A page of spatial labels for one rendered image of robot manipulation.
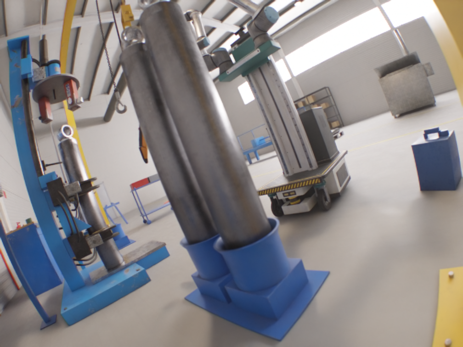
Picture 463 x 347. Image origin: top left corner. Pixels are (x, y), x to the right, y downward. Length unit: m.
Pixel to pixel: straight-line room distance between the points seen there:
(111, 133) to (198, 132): 13.44
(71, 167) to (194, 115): 1.68
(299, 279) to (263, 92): 1.70
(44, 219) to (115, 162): 11.60
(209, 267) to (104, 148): 12.93
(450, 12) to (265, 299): 1.01
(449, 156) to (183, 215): 1.61
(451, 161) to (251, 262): 1.35
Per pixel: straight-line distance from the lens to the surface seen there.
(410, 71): 7.68
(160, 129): 1.10
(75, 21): 8.70
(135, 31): 1.48
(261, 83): 2.21
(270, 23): 1.93
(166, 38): 0.97
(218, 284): 1.13
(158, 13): 1.07
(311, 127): 2.13
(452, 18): 0.53
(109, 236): 2.14
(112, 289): 1.92
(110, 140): 14.03
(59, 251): 2.30
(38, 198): 2.31
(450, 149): 1.62
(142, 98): 1.16
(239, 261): 0.89
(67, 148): 2.35
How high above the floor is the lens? 0.69
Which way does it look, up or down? 4 degrees down
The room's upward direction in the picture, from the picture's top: 22 degrees counter-clockwise
